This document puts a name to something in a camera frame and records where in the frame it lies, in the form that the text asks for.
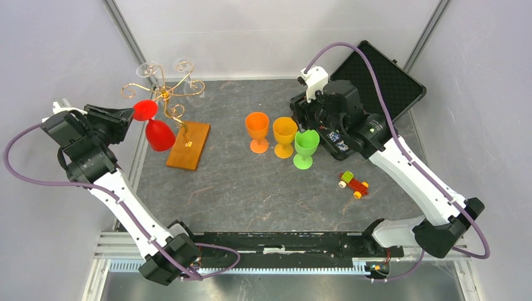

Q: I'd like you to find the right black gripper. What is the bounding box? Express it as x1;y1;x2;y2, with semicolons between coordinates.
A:
291;85;346;136

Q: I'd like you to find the green plastic wine glass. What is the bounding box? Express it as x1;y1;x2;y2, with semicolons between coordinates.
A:
293;130;320;170

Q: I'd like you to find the yellow plastic wine glass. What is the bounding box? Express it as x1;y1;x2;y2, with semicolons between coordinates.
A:
273;117;299;159

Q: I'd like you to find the red plastic wine glass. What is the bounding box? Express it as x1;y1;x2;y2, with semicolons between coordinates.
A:
133;100;176;152

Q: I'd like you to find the orange plastic wine glass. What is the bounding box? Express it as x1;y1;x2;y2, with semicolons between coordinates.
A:
245;112;270;154

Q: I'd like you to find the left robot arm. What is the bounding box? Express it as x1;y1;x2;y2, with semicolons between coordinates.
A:
40;101;202;285

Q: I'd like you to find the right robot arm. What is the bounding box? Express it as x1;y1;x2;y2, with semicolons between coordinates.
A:
289;80;485;258

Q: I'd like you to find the clear wine glass left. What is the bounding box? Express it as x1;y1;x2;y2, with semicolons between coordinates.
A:
136;61;159;89

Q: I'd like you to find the clear wine glass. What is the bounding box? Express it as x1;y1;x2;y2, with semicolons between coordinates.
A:
136;61;159;89
174;56;206;107

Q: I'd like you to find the wooden rack base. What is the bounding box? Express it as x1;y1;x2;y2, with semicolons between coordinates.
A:
166;121;211;171

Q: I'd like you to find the clear wine glass right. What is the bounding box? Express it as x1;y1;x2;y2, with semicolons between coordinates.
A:
174;56;206;107

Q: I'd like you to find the red toy brick car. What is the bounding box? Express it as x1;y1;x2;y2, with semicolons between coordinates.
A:
338;171;369;199

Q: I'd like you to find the black poker chip case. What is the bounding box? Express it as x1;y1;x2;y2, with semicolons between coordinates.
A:
324;40;427;161

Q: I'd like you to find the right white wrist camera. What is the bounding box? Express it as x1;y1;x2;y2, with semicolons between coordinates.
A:
300;66;329;103

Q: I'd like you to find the gold wire wine glass rack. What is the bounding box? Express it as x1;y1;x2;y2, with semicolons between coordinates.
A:
120;64;187;130

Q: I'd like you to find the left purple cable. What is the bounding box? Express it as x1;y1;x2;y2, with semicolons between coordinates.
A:
3;124;242;282

